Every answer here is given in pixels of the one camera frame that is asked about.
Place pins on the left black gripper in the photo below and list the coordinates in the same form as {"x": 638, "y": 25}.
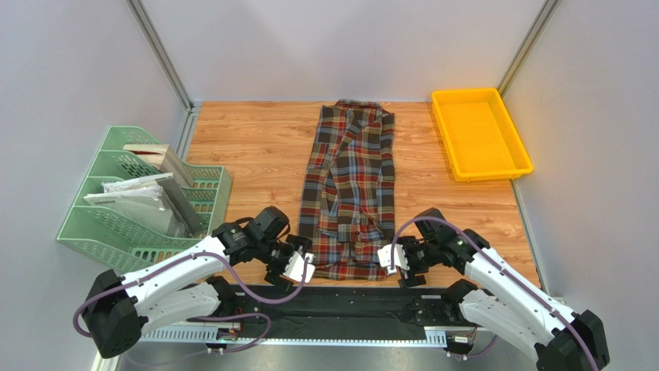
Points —
{"x": 274, "y": 273}

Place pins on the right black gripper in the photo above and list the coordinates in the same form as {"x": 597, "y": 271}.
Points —
{"x": 412, "y": 258}

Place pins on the plaid long sleeve shirt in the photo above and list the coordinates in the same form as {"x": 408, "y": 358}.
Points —
{"x": 347, "y": 202}

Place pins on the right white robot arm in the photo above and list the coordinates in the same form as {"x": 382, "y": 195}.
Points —
{"x": 493, "y": 295}

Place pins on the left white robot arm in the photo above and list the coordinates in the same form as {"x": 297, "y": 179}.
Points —
{"x": 121, "y": 309}

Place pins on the grey notebook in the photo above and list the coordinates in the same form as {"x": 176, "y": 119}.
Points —
{"x": 184, "y": 207}

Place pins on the yellow plastic tray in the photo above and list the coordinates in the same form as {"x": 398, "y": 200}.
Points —
{"x": 480, "y": 139}

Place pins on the green file organizer rack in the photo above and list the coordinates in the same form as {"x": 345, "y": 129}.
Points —
{"x": 122, "y": 244}

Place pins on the white papers in plastic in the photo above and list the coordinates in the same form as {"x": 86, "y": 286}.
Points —
{"x": 144, "y": 201}

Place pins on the wooden block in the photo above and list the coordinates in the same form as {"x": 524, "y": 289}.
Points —
{"x": 163, "y": 158}

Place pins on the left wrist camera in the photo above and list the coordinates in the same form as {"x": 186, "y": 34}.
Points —
{"x": 300, "y": 267}

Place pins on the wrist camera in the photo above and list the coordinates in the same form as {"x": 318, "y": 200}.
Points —
{"x": 300, "y": 267}
{"x": 392, "y": 258}

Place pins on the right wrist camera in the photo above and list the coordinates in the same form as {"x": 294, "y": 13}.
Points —
{"x": 392, "y": 258}

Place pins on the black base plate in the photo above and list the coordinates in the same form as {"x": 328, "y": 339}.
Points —
{"x": 346, "y": 313}

